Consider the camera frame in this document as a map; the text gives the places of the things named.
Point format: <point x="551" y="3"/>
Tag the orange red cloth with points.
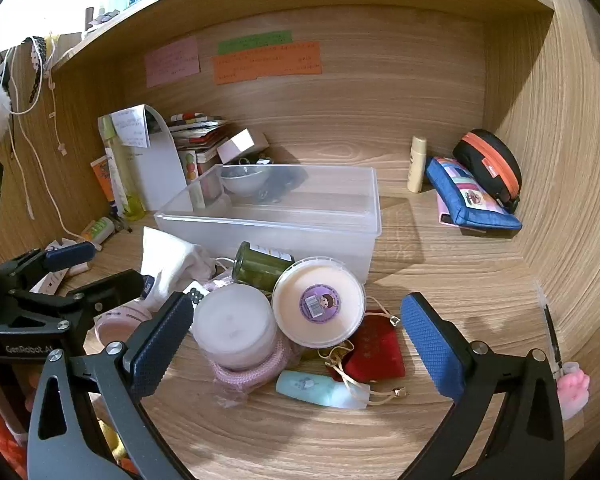
<point x="0" y="435"/>

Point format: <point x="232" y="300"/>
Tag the white frosted round jar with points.
<point x="235" y="330"/>

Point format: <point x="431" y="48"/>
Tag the dark cloth pouch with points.
<point x="282" y="182"/>

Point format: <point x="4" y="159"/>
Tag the cream lip balm tube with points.
<point x="417" y="165"/>

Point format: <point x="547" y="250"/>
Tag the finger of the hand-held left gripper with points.
<point x="115" y="286"/>
<point x="70" y="256"/>

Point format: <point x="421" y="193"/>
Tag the white bowl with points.
<point x="242" y="180"/>

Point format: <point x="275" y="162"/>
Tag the green sticky note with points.
<point x="255" y="40"/>

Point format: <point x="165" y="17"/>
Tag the wooden desk hutch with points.
<point x="390" y="110"/>

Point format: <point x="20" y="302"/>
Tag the blue patchwork pencil case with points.
<point x="475" y="197"/>

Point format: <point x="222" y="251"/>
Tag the pink sticky note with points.
<point x="172" y="61"/>

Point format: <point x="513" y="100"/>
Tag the dark green glass jar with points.
<point x="257" y="265"/>

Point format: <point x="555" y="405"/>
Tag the light teal tube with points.
<point x="320" y="389"/>

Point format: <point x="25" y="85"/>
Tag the white paper receipt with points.
<point x="130" y="127"/>

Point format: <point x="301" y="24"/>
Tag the orange packet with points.
<point x="102" y="177"/>

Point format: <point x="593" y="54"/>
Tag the clear plastic storage box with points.
<point x="300" y="225"/>

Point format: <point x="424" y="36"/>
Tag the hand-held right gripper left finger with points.
<point x="160" y="347"/>

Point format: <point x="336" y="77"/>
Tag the pink notebook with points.
<point x="445" y="210"/>

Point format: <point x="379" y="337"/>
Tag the orange sticky note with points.
<point x="267" y="62"/>

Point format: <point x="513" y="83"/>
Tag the small white box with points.
<point x="240" y="145"/>

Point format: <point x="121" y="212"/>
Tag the black orange zip case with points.
<point x="490" y="157"/>

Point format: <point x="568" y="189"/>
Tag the white printed packet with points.
<point x="55" y="280"/>

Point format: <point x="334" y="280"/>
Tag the small green white tube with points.
<point x="99" y="230"/>

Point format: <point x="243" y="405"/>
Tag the stack of colourful cards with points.
<point x="200" y="127"/>

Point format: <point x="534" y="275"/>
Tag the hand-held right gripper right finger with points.
<point x="430" y="345"/>

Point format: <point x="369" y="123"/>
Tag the wooden desktop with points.
<point x="290" y="435"/>

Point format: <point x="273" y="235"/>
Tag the pink cat paw pen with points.
<point x="572" y="390"/>

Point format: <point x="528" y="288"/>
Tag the green yellow box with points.
<point x="122" y="185"/>

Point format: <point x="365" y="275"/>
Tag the white tape roll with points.
<point x="319" y="305"/>

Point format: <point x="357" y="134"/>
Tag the fruit print box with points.
<point x="190" y="165"/>

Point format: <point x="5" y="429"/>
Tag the black lace ribbon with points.
<point x="36" y="67"/>

